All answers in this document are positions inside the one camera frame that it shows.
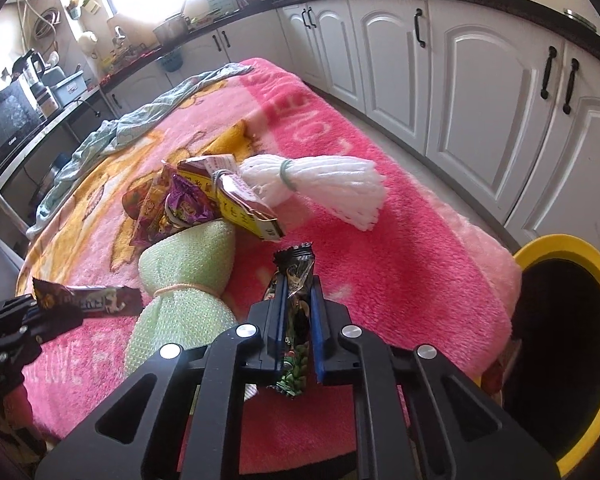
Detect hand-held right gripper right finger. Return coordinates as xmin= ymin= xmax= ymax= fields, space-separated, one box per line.
xmin=307 ymin=275 xmax=563 ymax=480

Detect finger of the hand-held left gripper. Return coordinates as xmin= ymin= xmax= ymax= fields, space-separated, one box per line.
xmin=0 ymin=296 xmax=37 ymax=333
xmin=17 ymin=307 xmax=84 ymax=346

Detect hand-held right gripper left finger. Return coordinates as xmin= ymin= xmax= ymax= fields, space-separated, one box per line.
xmin=35 ymin=272 xmax=288 ymax=480

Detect green pea snack packet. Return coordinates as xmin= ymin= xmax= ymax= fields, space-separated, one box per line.
xmin=262 ymin=242 xmax=315 ymax=398

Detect brown chocolate bar wrapper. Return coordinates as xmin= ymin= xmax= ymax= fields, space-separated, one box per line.
xmin=32 ymin=277 xmax=143 ymax=318

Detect white foam net bundle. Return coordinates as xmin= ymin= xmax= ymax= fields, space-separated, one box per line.
xmin=225 ymin=154 xmax=388 ymax=233

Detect yellow rimmed bin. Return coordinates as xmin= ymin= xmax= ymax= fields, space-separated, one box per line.
xmin=502 ymin=232 xmax=600 ymax=480

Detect pink printed blanket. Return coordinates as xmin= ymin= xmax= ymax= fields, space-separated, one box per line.
xmin=15 ymin=57 xmax=523 ymax=476

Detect green mesh cloth bundle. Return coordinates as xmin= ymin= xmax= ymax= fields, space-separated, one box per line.
xmin=122 ymin=220 xmax=258 ymax=401

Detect printed cardboard box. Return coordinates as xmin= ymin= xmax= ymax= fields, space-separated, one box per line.
xmin=175 ymin=156 xmax=286 ymax=241

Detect orange brown snack wrapper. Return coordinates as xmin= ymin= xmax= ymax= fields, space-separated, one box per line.
xmin=122 ymin=160 xmax=181 ymax=248

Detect purple snack wrapper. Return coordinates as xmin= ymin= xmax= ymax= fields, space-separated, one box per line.
xmin=165 ymin=172 xmax=221 ymax=228

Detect black microwave oven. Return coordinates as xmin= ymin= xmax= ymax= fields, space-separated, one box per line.
xmin=0 ymin=77 xmax=46 ymax=176

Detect light blue cloth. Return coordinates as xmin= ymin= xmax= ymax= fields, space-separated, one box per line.
xmin=27 ymin=62 xmax=253 ymax=238

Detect grey blue storage box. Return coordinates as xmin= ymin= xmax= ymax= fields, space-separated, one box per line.
xmin=50 ymin=69 xmax=88 ymax=106

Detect white lower cabinets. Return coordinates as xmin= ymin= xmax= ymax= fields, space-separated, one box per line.
xmin=102 ymin=0 xmax=600 ymax=271

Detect steel stockpot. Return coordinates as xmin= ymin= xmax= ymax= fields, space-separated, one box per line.
xmin=152 ymin=14 xmax=191 ymax=46

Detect steel bowl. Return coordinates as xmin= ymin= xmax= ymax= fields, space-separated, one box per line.
xmin=564 ymin=7 xmax=598 ymax=31

